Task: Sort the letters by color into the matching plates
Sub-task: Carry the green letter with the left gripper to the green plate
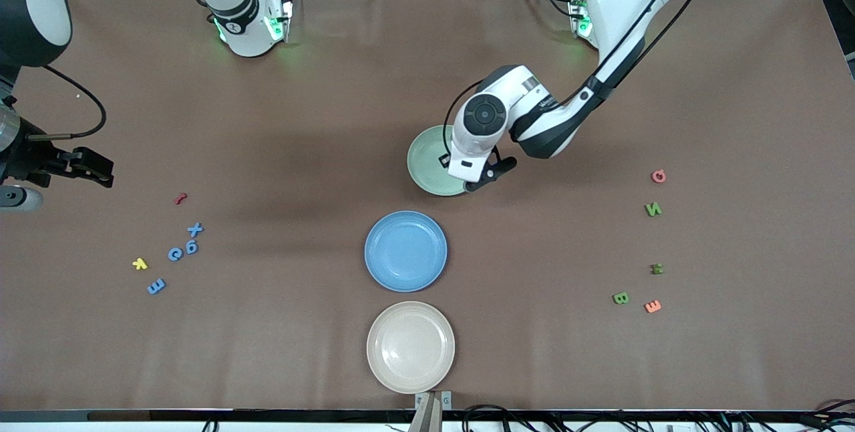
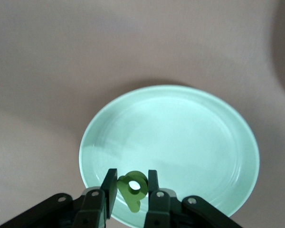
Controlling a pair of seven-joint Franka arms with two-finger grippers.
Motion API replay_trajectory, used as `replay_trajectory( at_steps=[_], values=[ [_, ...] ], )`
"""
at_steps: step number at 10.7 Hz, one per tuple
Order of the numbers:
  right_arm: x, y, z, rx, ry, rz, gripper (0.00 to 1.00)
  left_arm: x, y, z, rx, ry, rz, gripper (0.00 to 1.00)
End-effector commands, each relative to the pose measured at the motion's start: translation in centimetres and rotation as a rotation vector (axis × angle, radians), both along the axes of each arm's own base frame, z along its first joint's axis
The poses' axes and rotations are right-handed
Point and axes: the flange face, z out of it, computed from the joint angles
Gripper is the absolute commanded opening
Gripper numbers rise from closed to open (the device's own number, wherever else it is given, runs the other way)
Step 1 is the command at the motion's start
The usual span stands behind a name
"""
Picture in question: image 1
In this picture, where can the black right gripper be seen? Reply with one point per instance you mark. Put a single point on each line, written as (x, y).
(27, 159)

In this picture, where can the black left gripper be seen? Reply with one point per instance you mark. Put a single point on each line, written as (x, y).
(442, 158)

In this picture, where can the blue letter X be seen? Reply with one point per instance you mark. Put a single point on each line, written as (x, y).
(195, 230)

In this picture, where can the blue letter E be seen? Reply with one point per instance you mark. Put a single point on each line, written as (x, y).
(155, 286)

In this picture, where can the green letter N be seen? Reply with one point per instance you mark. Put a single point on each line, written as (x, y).
(653, 209)

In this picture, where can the green letter B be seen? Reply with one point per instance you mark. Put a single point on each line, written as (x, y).
(620, 298)

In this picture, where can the green letter F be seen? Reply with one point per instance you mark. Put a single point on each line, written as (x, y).
(657, 270)

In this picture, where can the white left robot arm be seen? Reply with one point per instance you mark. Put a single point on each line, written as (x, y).
(548, 125)

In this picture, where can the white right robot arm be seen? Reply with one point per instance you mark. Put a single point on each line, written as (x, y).
(250, 25)

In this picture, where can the green plate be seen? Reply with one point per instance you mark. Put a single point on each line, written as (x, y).
(427, 158)

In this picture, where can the small red letter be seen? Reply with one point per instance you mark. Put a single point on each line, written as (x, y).
(180, 199)

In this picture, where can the blue plate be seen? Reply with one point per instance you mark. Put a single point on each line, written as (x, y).
(405, 252)

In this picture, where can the yellow letter K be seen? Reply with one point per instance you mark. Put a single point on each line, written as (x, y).
(139, 263)

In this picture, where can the blue letter C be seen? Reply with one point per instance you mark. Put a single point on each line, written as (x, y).
(175, 259)

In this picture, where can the blue letter g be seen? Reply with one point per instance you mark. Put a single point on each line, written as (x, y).
(196, 248)

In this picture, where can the large table cover sheet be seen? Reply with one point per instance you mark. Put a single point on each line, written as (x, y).
(300, 118)

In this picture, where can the beige plate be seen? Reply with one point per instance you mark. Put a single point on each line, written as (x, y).
(411, 347)

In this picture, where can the pink letter Q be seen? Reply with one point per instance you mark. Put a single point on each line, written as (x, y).
(654, 178)

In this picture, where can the orange letter E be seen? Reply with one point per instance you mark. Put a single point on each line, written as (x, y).
(652, 306)

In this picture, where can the small metal bracket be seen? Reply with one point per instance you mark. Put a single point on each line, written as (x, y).
(447, 398)

